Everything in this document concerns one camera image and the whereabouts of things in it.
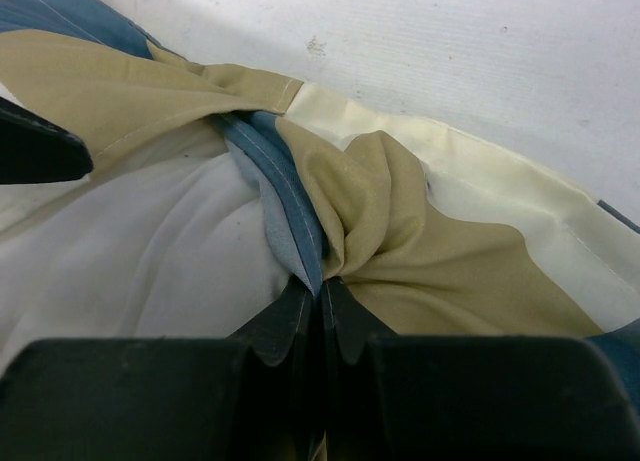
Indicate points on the white pillow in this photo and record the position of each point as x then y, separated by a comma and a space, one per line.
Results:
184, 235

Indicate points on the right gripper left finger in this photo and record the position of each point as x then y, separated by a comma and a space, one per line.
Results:
279, 335

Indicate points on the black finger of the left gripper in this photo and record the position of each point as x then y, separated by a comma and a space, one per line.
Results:
36, 151

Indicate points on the blue beige checked pillowcase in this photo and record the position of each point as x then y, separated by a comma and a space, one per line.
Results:
433, 230

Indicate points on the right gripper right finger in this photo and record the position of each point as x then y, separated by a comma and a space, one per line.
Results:
348, 326

